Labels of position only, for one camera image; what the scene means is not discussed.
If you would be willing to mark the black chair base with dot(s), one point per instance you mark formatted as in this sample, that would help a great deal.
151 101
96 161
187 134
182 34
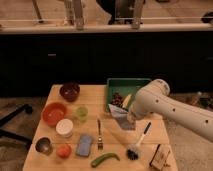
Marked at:
10 125

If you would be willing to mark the brown card box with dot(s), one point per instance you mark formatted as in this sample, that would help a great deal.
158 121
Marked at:
159 159

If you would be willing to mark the white round container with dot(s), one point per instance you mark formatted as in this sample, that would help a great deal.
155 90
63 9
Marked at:
64 127

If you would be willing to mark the small metal bowl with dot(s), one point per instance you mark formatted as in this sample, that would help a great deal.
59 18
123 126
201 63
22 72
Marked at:
44 146

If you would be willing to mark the yellow corn toy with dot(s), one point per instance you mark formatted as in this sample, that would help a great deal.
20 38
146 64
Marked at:
126 100

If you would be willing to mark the grey-blue towel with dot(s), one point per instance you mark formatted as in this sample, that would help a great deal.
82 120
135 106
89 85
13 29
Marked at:
120 115

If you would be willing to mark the green plastic cup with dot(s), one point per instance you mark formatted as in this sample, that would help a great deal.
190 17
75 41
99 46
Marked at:
81 113

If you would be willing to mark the metal fork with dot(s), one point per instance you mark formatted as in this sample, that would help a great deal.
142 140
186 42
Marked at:
100 140

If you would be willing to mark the orange bowl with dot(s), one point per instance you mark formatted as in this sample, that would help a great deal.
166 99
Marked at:
53 113

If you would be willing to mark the blue sponge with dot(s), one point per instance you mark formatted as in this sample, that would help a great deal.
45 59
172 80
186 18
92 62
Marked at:
84 145

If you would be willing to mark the orange fruit toy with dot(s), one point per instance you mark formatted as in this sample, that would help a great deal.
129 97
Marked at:
63 151

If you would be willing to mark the purple bowl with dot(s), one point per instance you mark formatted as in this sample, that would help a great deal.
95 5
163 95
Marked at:
70 91

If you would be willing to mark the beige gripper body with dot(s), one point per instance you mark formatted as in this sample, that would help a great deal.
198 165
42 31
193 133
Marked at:
131 119

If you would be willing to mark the green pepper toy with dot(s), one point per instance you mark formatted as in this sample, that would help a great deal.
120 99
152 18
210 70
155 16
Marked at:
97 161

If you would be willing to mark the green plastic tray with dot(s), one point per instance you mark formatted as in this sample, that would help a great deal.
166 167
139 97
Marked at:
123 86

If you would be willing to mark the black white dish brush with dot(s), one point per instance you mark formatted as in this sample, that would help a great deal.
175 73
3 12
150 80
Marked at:
133 151

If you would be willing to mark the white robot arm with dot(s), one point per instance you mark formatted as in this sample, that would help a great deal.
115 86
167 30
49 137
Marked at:
154 97

